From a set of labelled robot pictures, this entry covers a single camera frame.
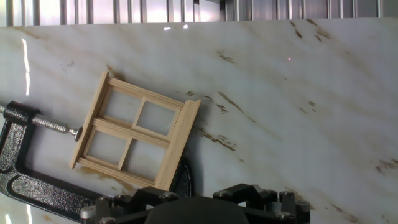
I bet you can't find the wooden sliding window sash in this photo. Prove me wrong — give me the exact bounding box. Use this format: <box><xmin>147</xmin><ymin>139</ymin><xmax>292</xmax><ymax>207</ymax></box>
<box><xmin>132</xmin><ymin>98</ymin><xmax>184</xmax><ymax>139</ymax></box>

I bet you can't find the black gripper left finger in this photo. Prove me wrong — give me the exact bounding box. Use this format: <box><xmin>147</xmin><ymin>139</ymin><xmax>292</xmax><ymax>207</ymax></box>
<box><xmin>80</xmin><ymin>185</ymin><xmax>180</xmax><ymax>224</ymax></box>

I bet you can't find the wooden miniature window frame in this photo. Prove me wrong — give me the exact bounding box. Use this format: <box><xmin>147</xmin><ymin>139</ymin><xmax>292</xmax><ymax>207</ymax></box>
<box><xmin>68</xmin><ymin>71</ymin><xmax>201</xmax><ymax>191</ymax></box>

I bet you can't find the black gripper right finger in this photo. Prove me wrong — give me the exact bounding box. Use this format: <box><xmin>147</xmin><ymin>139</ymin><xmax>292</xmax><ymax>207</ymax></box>
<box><xmin>213</xmin><ymin>182</ymin><xmax>312</xmax><ymax>224</ymax></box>

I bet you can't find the white marble pattern board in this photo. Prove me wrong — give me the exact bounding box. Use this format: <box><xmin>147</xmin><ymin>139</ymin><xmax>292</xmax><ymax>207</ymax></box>
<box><xmin>0</xmin><ymin>17</ymin><xmax>398</xmax><ymax>224</ymax></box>

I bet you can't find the black cast iron C-clamp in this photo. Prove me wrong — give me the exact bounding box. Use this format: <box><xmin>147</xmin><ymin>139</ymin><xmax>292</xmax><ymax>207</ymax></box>
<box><xmin>0</xmin><ymin>101</ymin><xmax>193</xmax><ymax>222</ymax></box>

